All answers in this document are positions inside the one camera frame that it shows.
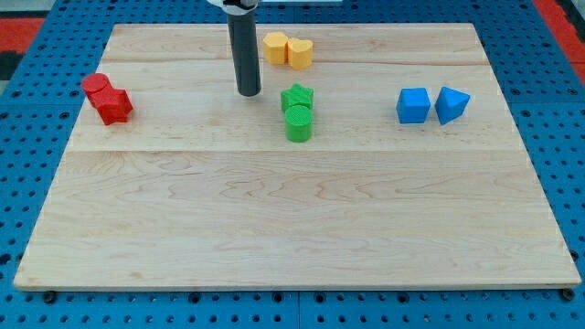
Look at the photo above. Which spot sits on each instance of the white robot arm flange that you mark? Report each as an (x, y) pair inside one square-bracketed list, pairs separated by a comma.
[(235, 7)]

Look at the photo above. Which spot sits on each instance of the red cylinder block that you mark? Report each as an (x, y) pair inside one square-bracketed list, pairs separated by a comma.
[(93, 84)]

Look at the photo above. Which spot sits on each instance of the yellow hexagon block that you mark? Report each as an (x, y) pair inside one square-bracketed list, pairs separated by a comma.
[(275, 47)]

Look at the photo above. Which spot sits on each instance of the green star block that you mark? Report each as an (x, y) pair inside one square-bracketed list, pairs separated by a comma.
[(297, 94)]

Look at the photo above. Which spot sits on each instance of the blue cube block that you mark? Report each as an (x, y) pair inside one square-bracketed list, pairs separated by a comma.
[(413, 105)]

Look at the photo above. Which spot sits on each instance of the red star block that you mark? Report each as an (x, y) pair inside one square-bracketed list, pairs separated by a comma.
[(113, 105)]

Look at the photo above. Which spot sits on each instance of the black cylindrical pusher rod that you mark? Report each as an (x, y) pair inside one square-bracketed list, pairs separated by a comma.
[(244, 48)]

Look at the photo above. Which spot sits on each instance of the light wooden board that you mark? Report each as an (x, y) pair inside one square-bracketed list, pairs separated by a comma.
[(201, 190)]

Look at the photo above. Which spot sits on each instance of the green cylinder block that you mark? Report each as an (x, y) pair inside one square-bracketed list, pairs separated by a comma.
[(298, 124)]

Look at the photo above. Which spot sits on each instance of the yellow heart block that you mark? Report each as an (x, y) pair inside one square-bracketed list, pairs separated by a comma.
[(300, 53)]

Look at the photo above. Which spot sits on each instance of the blue triangle block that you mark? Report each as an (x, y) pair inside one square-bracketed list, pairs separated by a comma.
[(450, 104)]

